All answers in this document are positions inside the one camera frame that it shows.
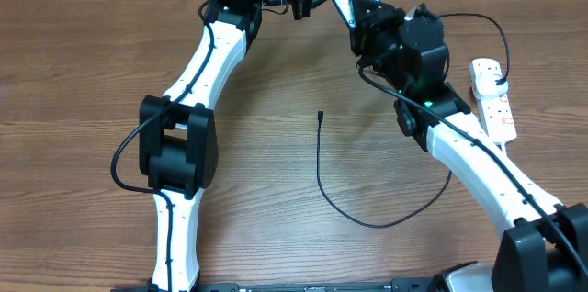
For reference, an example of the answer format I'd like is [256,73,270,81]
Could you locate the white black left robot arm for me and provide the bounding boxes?
[138,0,326,291]

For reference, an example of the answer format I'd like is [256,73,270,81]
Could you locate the white charger plug adapter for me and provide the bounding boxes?
[472,73,509,100]

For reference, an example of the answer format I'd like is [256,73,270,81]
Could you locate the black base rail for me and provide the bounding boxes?
[109,275,442,292]

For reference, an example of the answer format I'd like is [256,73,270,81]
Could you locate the black USB charger cable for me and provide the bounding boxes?
[315,12,512,230]

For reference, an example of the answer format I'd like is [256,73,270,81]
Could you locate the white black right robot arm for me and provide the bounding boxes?
[349,0,587,292]

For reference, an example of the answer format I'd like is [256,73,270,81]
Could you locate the white power strip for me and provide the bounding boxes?
[469,58,517,149]

